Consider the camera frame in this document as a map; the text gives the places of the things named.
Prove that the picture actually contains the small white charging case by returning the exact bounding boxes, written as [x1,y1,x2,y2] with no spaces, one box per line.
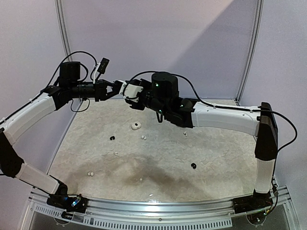
[131,122,142,130]

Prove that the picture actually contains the aluminium corner post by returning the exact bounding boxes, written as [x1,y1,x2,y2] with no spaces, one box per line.
[55,0,84,103]
[235,0,263,104]

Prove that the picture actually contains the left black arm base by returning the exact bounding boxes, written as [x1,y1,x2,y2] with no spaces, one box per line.
[47,194,89,213]

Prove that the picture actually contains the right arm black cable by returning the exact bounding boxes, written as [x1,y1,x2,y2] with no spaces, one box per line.
[129,70,298,151]

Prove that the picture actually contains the black earbud right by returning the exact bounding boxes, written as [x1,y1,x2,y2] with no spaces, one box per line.
[191,163,197,169]

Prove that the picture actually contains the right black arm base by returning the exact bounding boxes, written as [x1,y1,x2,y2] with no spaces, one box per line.
[232,191,272,214]

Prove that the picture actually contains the left aluminium corner post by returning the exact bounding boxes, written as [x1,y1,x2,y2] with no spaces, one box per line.
[55,0,84,103]

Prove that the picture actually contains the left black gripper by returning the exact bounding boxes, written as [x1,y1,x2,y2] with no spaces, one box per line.
[70,79,118,101]

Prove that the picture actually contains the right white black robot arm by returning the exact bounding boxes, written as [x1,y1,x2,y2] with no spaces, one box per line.
[119,71,278,209]

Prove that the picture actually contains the right aluminium corner post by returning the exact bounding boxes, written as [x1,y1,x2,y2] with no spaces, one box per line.
[235,0,263,104]

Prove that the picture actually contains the aluminium front rail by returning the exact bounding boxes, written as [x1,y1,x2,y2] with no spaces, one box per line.
[21,187,299,230]

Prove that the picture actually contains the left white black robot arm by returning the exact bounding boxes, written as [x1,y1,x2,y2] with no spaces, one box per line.
[0,62,126,208]

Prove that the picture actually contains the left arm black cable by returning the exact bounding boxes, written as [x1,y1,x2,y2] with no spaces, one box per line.
[54,50,98,87]

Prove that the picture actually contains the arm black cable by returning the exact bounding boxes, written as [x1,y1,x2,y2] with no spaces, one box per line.
[54,50,98,87]
[129,70,298,151]

